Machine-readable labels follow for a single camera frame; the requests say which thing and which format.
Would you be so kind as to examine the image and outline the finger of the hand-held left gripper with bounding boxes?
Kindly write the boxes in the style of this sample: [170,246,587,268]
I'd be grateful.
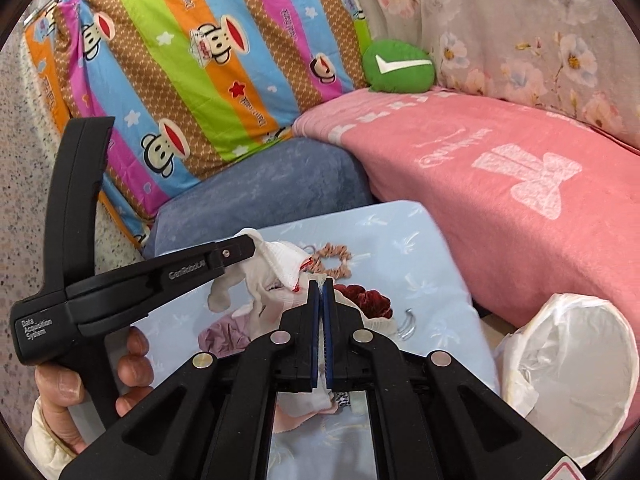
[66,234,259,339]

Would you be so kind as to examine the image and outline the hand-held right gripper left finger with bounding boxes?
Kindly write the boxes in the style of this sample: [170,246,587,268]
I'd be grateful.
[59,280,321,480]

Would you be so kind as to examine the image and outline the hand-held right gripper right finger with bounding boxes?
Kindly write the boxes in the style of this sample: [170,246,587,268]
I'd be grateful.
[321,279,573,480]

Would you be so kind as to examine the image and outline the dark red velvet scrunchie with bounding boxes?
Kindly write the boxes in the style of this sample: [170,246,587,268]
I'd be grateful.
[332,284,393,321]

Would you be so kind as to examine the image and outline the pink dotted scrunchie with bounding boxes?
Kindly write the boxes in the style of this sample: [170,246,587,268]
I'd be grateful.
[302,242,355,281]

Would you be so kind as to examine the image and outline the white cloth with red stitching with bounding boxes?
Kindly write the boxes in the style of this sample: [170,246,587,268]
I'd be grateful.
[207,228,315,321]

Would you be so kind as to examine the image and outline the bin with white bag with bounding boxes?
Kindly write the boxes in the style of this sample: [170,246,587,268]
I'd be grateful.
[492,292,633,466]

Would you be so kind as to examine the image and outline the person's left hand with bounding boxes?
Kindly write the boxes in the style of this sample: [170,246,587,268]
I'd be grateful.
[34,327,155,456]

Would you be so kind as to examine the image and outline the purple cloth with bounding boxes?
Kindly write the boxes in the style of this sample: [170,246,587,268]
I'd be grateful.
[197,312,253,356]

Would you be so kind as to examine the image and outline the white and pink cloth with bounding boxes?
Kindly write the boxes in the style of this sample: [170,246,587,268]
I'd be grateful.
[274,390,335,433]

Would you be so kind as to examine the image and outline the light blue printed pillow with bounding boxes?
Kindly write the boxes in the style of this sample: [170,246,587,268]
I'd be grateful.
[67,200,501,480]

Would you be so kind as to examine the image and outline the blue-grey pillow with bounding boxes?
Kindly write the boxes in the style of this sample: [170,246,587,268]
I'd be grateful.
[141,137,376,261]

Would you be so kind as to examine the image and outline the pink blanket with white bow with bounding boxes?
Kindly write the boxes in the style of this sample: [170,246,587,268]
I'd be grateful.
[291,85,640,333]

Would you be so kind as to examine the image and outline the colourful striped cartoon monkey quilt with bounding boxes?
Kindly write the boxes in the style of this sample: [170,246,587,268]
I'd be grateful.
[22,0,373,251]

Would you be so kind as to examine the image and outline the green cushion with white tick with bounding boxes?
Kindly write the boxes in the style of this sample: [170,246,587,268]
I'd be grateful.
[361,37,437,95]

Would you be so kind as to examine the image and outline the floral beige cloth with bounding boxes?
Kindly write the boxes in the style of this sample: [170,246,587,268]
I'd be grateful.
[345,0,640,153]

